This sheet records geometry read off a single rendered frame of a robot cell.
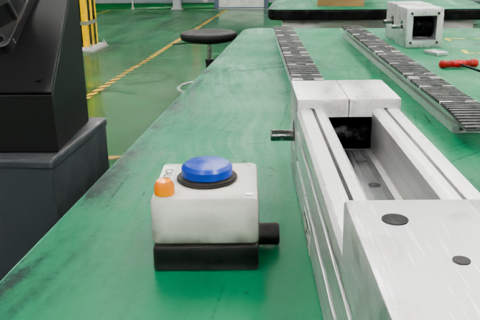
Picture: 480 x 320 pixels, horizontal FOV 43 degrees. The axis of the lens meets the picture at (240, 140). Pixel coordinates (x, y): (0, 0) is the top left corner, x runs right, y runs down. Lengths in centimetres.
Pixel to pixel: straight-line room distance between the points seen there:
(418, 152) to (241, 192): 14
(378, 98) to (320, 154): 16
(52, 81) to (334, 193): 46
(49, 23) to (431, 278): 67
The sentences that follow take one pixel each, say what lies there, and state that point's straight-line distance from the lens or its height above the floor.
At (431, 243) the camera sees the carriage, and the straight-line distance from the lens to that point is 25.
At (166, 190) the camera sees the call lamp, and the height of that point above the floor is 84.
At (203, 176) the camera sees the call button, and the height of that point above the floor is 85.
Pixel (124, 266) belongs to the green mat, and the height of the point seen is 78.
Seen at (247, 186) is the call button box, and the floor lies 84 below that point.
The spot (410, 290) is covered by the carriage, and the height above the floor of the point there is 90.
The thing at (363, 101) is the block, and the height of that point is 87.
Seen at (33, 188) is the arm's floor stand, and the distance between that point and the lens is 78.
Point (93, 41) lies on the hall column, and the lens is 706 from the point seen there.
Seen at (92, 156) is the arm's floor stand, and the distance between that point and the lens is 88.
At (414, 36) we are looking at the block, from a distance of 162.
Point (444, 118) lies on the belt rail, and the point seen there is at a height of 79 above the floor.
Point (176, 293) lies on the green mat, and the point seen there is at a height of 78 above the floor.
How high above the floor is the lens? 101
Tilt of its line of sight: 17 degrees down
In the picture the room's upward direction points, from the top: 1 degrees counter-clockwise
